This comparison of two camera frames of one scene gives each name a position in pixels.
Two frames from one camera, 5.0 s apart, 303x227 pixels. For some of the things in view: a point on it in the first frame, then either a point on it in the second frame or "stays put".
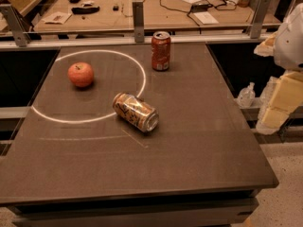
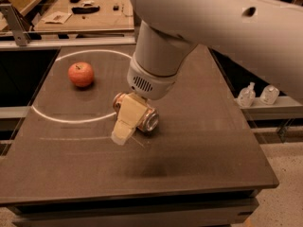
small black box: [115, 8] stays put
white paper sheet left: [58, 18] stays put
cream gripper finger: [286, 96] -> [150, 75]
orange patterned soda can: [135, 111] stays put
